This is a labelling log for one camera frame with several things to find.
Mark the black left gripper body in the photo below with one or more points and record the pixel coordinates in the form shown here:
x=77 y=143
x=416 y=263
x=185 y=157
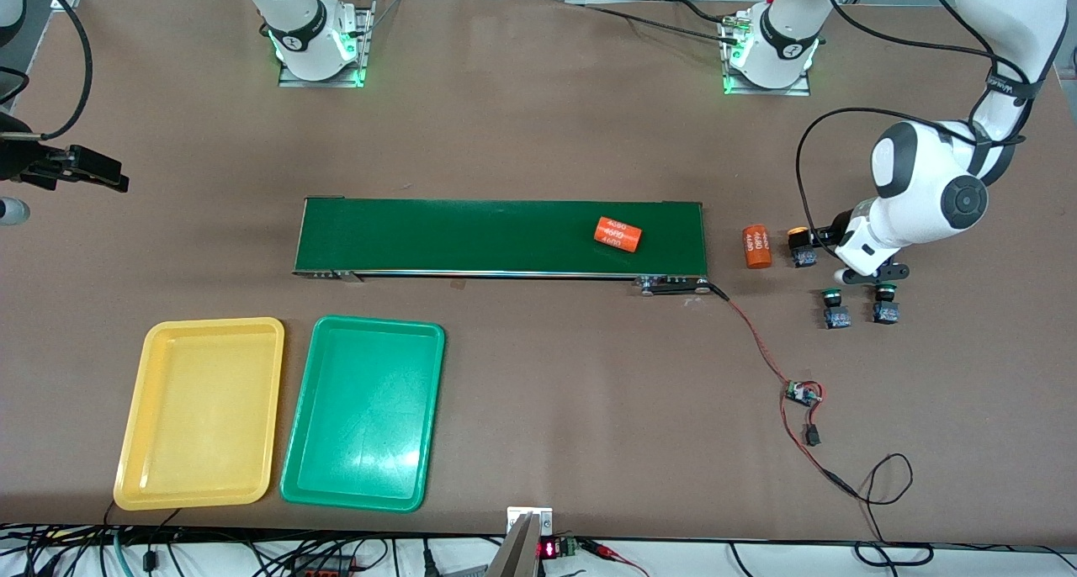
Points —
x=835 y=227

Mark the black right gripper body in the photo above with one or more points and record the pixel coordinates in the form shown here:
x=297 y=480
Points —
x=18 y=158

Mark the yellow push button switch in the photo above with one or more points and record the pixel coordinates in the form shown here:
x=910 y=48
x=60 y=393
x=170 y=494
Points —
x=805 y=258

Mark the orange 4680 battery cylinder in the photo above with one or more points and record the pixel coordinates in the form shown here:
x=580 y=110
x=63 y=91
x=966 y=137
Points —
x=757 y=249
x=618 y=234

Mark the green push button switch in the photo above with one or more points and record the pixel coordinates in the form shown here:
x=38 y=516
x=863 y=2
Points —
x=836 y=316
x=885 y=312

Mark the small green circuit board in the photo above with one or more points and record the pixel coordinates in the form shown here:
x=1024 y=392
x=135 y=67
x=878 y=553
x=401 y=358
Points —
x=801 y=394

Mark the yellow plastic tray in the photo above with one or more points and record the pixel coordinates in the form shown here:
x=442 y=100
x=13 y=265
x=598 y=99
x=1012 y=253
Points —
x=202 y=442

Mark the green belt conveyor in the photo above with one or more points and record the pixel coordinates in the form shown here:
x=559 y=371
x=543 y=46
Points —
x=463 y=236

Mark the green plastic tray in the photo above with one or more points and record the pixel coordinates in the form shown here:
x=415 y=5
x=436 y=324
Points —
x=362 y=417

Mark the red clip lead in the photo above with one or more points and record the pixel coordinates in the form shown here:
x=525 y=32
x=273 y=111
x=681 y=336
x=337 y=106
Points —
x=602 y=548

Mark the red digit display module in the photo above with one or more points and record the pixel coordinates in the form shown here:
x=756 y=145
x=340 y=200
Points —
x=549 y=549

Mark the orange and black power strip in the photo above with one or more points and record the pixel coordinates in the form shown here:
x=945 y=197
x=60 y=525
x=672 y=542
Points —
x=328 y=567

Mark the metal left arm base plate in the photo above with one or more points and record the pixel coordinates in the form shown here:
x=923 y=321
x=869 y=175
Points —
x=757 y=92

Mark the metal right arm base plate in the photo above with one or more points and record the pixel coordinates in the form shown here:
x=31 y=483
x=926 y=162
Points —
x=294 y=82

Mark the small metal bracket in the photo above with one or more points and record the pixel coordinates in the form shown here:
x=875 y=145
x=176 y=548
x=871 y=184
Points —
x=545 y=522

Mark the grey camera mount bar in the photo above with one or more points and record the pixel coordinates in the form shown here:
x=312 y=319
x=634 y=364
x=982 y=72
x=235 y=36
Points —
x=515 y=556

